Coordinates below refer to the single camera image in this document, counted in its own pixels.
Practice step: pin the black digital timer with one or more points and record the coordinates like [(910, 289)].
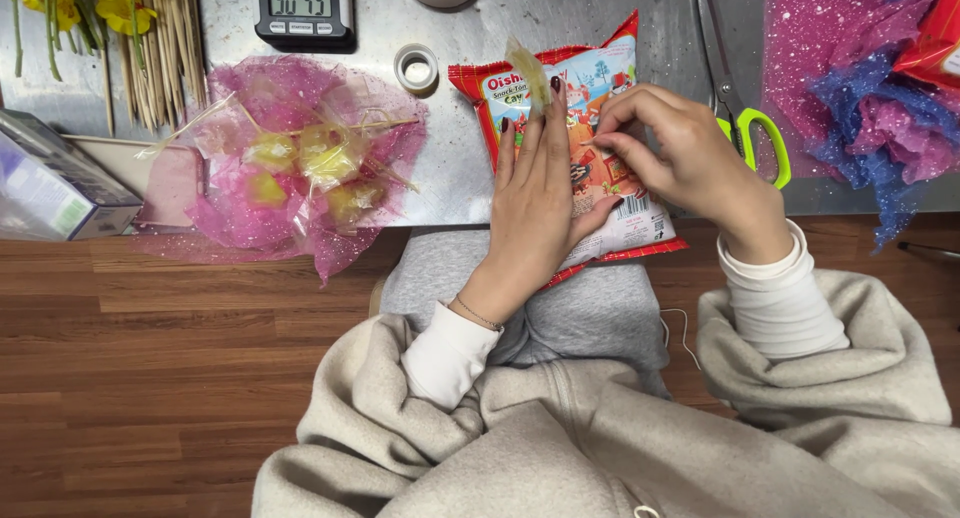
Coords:
[(301, 12)]

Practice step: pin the person's grey trousers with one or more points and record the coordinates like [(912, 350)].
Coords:
[(600, 315)]

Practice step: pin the yellow artificial flowers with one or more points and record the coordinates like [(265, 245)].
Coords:
[(112, 8)]

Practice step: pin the bundle of wooden skewers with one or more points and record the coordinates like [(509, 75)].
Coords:
[(169, 45)]

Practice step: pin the pink mesh candy bouquet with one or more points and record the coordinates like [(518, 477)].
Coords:
[(232, 218)]

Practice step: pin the blue speckled mesh sheet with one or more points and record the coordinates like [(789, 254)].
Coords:
[(862, 90)]

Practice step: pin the grey purple carton box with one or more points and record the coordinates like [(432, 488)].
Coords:
[(52, 188)]

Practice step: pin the yellow wrapped candy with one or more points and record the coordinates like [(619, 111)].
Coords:
[(351, 200), (328, 162), (271, 152), (266, 190)]

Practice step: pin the white flat tray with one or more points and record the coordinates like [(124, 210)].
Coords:
[(112, 158)]

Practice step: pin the person's right fingers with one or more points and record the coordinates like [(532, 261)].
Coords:
[(626, 120)]

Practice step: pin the red snack packet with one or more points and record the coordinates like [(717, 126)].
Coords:
[(600, 60)]

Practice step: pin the red orange snack bag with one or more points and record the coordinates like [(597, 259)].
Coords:
[(934, 45)]

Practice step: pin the person's left hand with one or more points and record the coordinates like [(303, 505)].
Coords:
[(532, 203)]

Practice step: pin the person's right hand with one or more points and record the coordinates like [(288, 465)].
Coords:
[(697, 158)]

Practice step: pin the black pen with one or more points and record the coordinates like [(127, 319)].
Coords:
[(930, 249)]

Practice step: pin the pink speckled mesh sheet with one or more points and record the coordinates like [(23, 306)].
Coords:
[(817, 38)]

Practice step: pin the small clear tape roll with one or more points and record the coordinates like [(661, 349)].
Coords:
[(405, 79)]

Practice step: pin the clear tape piece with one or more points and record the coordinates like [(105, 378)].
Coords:
[(529, 72)]

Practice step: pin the person's beige hoodie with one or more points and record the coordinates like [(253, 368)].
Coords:
[(570, 458)]

